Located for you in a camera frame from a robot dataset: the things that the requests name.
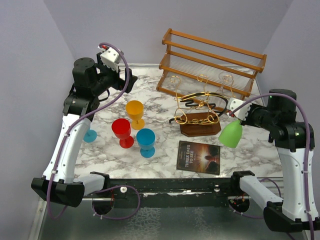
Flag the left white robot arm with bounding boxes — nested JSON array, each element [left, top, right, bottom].
[[31, 49, 136, 207]]

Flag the clear wine glass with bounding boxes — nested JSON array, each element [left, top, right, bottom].
[[216, 72, 234, 98]]

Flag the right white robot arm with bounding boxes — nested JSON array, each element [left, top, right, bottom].
[[219, 89, 320, 233]]

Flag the green plastic wine glass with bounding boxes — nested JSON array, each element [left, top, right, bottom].
[[218, 119, 243, 148]]

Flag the dark book three days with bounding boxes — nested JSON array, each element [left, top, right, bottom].
[[176, 140, 221, 176]]

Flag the gold wire wine glass rack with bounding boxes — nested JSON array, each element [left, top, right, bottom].
[[168, 75, 231, 137]]

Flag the red plastic wine glass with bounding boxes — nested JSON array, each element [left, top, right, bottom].
[[111, 118, 134, 149]]

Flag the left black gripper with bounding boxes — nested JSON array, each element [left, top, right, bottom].
[[91, 52, 137, 96]]

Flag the wooden two-tier shelf rack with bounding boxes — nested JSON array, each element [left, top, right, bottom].
[[156, 28, 267, 100]]

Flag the light blue plastic wine glass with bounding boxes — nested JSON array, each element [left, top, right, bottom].
[[83, 129, 98, 143]]

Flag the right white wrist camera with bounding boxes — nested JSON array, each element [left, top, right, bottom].
[[226, 97, 252, 121]]

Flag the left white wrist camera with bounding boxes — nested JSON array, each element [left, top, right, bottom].
[[100, 47, 122, 73]]

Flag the yellow plastic wine glass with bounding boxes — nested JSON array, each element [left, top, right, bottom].
[[125, 100, 145, 130]]

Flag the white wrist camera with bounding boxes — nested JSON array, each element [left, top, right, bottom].
[[226, 97, 252, 121], [100, 47, 122, 73]]

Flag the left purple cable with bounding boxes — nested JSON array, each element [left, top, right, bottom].
[[46, 42, 141, 221]]

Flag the black metal base rail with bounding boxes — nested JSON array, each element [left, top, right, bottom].
[[82, 174, 261, 209]]

